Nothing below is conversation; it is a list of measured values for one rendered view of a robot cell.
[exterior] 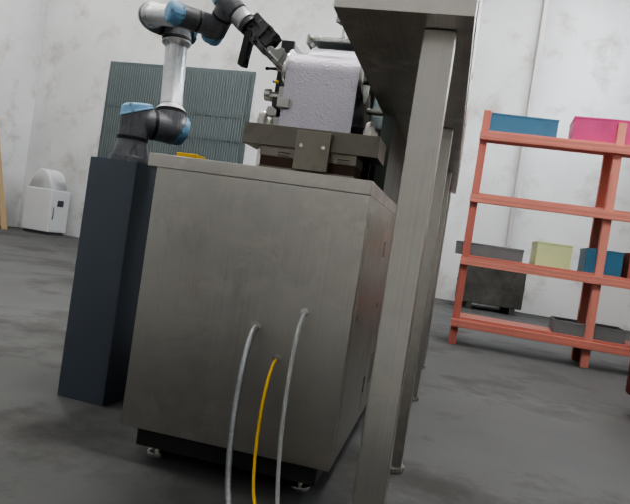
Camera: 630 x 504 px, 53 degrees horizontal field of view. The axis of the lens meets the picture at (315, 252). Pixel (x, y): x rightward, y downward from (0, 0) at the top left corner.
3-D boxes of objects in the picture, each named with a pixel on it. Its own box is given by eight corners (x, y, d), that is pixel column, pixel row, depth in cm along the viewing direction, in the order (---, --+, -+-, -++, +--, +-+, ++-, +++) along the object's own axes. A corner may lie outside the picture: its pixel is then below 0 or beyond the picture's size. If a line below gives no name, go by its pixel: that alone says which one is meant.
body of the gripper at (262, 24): (278, 34, 206) (254, 8, 208) (259, 52, 207) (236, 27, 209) (284, 42, 213) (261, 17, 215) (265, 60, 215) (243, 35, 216)
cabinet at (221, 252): (305, 342, 431) (323, 218, 429) (398, 360, 417) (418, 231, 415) (112, 457, 184) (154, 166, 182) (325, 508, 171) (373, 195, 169)
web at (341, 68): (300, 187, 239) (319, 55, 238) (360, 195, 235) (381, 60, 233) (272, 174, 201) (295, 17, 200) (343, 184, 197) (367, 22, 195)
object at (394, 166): (412, 224, 415) (418, 189, 415) (417, 225, 414) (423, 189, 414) (371, 189, 197) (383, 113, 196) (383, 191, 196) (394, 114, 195)
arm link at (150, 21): (131, -6, 244) (175, -8, 205) (158, 3, 250) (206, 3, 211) (124, 24, 246) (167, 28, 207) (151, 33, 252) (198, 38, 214)
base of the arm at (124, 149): (100, 157, 234) (103, 131, 234) (123, 163, 249) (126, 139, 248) (135, 162, 230) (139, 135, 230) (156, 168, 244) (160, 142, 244)
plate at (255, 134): (258, 150, 199) (261, 131, 198) (383, 166, 190) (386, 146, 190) (242, 141, 183) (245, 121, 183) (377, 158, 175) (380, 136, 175)
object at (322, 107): (276, 138, 202) (285, 81, 201) (348, 147, 197) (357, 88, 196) (276, 138, 201) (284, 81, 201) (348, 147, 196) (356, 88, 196)
